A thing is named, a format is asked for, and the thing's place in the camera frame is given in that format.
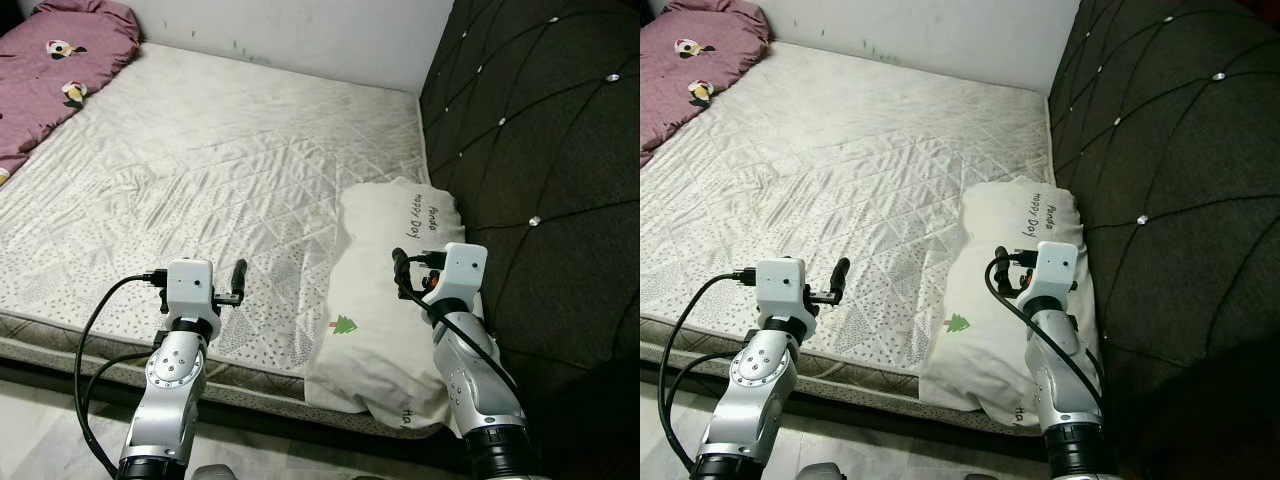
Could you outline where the white pillow with tree print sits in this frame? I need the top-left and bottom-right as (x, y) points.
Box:
(303, 178), (468, 433)
(918, 178), (1101, 436)

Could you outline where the white quilted mattress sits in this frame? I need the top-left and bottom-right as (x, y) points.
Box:
(640, 40), (1056, 401)
(0, 40), (431, 411)

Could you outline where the black tufted headboard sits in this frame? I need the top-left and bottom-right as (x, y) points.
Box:
(418, 0), (641, 471)
(1045, 0), (1280, 480)

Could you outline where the pink quilt with cartoon print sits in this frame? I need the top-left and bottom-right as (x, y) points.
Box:
(0, 0), (143, 186)
(640, 0), (771, 166)

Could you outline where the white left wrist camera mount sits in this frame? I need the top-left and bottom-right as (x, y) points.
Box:
(755, 257), (821, 323)
(165, 258), (221, 321)

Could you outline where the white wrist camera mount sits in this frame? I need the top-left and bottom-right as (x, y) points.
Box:
(165, 258), (221, 321)
(755, 257), (821, 323)
(1025, 240), (1081, 301)
(432, 242), (489, 306)

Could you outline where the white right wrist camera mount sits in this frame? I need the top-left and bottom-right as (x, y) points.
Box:
(1025, 240), (1081, 301)
(432, 242), (489, 306)

